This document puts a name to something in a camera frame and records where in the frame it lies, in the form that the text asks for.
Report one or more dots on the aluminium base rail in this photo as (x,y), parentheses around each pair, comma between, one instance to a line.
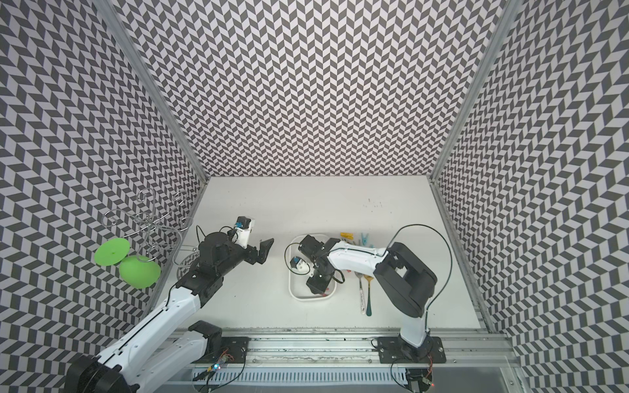
(454,359)

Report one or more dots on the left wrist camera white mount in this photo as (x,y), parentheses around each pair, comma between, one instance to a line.
(243,228)

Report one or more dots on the aluminium corner post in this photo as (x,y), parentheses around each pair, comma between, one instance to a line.
(493,49)
(132,54)

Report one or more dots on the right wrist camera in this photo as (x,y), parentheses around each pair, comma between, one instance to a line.
(298,265)

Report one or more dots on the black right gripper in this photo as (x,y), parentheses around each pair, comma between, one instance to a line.
(320,288)

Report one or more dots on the green plastic disc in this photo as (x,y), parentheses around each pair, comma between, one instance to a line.
(112,252)

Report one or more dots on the aluminium corner post right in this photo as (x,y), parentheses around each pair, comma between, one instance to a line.
(493,49)

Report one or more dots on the white plastic storage box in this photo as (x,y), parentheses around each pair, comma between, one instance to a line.
(297,287)

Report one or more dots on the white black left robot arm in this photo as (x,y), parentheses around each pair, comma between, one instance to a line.
(136,363)

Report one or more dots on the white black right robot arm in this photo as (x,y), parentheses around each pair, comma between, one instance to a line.
(408,283)

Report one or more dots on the metal wire rack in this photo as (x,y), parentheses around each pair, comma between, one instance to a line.
(150,230)

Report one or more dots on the silver spoon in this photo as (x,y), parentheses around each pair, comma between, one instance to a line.
(362,293)

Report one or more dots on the aluminium corner post left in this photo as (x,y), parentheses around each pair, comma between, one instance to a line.
(132,54)

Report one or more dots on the green plastic ball cup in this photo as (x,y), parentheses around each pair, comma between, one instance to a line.
(139,274)

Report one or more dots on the gold spoon green handle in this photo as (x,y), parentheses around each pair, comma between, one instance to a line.
(368,310)

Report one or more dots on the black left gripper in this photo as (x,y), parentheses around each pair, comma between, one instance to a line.
(263,252)

